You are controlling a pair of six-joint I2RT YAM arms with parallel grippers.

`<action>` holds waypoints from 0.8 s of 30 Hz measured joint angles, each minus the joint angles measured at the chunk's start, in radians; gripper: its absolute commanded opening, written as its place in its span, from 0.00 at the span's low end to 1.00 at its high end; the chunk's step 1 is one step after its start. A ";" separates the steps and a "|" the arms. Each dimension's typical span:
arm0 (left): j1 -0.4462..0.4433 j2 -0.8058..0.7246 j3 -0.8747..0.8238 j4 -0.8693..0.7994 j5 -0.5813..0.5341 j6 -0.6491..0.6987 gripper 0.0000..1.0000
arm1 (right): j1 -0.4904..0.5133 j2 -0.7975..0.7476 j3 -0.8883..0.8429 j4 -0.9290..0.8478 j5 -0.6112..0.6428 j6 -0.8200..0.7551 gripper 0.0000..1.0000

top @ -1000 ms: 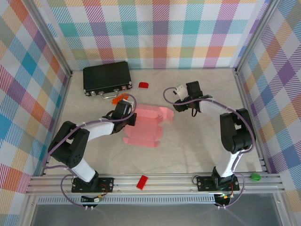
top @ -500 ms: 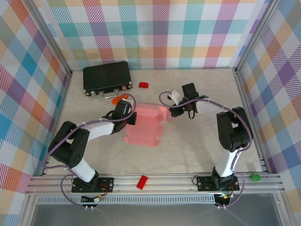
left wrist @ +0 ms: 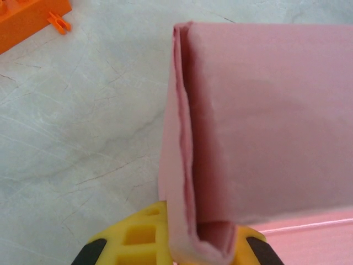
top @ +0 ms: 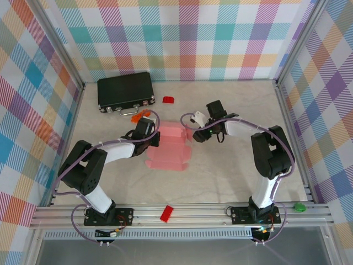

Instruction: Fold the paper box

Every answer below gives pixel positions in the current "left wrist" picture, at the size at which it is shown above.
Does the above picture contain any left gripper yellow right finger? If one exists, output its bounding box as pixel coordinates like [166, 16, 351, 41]
[231, 224, 285, 265]

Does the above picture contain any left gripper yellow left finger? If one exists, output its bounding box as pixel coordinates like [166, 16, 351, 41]
[71, 200, 171, 265]

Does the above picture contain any pink paper box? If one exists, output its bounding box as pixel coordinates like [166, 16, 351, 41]
[157, 20, 353, 265]

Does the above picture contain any orange toy brick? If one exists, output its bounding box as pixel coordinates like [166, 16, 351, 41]
[0, 0, 73, 55]

